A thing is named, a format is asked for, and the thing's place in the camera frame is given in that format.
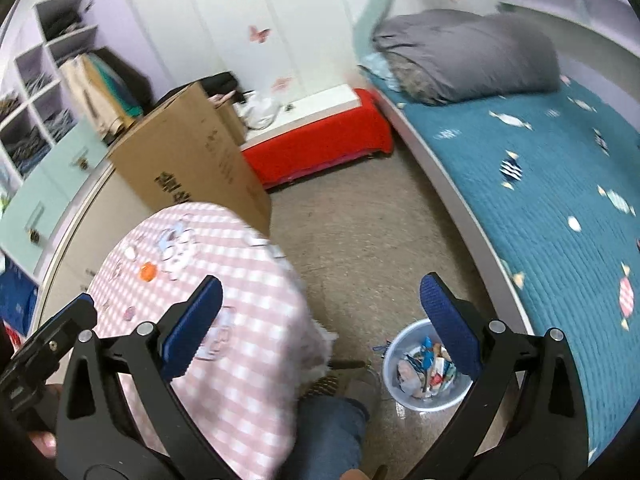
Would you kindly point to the grey patterned pillow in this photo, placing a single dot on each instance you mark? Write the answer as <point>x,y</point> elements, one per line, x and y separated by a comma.
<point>415,80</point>

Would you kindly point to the white cube shelf unit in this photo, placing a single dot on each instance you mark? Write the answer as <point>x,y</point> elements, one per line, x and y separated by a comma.
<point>70,35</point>

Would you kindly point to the beige flat carton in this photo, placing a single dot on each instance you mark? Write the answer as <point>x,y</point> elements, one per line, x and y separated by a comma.
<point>85,90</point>

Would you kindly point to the mint bed headboard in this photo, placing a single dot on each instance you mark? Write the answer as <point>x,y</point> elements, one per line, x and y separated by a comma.
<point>375,0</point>

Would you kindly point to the person's left hand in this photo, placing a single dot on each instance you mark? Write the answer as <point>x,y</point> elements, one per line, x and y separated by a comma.
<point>44,444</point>

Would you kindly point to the teal cloth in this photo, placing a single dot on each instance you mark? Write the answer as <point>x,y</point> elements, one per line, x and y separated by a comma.
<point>117,85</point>

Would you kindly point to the blue storage box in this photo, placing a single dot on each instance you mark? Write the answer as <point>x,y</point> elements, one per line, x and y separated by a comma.
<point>17,295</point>

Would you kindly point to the large pink butterfly sticker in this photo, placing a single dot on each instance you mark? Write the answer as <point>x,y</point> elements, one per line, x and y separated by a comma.
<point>260,34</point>

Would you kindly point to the person's blue jeans leg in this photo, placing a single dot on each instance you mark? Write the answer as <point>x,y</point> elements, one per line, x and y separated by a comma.
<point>325,435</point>

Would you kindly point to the clear white plastic bag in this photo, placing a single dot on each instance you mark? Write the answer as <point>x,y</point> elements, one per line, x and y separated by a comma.
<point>262,107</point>

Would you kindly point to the white bed frame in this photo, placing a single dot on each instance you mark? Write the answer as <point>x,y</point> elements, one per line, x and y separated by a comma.
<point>492,265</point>

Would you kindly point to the mint drawer cabinet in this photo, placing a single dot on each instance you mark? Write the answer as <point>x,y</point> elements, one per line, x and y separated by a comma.
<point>50,180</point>

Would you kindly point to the pink checkered tablecloth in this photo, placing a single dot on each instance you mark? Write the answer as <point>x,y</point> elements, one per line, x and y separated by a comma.
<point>240,260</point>

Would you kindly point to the grey duvet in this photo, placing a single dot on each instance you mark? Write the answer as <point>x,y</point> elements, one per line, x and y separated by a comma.
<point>465,55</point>

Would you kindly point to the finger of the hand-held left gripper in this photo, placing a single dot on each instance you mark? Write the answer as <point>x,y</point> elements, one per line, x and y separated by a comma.
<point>67,322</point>

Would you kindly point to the orange bottle cap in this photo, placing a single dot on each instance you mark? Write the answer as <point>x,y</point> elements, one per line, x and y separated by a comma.
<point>148,272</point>

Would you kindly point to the teal patterned bed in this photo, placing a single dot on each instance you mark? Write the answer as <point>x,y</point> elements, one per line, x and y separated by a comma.
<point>550,200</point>

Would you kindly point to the brown cardboard box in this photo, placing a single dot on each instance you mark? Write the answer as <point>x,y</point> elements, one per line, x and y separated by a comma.
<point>185,150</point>

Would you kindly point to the white wardrobe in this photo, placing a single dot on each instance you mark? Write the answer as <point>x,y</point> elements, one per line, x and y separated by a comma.
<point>200,20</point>

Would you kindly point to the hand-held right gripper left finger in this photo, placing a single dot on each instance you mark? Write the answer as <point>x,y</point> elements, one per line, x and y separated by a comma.
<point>192,327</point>

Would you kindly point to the pale blue waste bin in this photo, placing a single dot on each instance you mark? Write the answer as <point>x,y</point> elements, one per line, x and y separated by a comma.
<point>400,355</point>

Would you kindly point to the red storage bench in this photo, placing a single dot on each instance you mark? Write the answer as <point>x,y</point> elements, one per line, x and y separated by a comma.
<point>320,150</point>

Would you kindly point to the pile of wrappers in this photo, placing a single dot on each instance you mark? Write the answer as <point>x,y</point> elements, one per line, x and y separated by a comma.
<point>420,370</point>

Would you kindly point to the grey slipper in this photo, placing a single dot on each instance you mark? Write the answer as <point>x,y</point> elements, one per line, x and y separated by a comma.
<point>362,392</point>

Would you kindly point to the small pink butterfly sticker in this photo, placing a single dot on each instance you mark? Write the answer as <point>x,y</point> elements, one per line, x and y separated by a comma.
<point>282,82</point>

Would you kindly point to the dark cloth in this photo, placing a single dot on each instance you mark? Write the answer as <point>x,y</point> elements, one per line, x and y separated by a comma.
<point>135,75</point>

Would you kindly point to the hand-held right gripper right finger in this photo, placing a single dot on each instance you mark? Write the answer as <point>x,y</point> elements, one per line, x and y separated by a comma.
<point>450,330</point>

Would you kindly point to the black bag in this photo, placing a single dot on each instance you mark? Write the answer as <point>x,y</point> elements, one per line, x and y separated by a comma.
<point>220,82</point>

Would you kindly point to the light blue pillow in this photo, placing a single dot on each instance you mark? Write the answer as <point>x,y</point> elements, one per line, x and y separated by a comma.
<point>377,65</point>

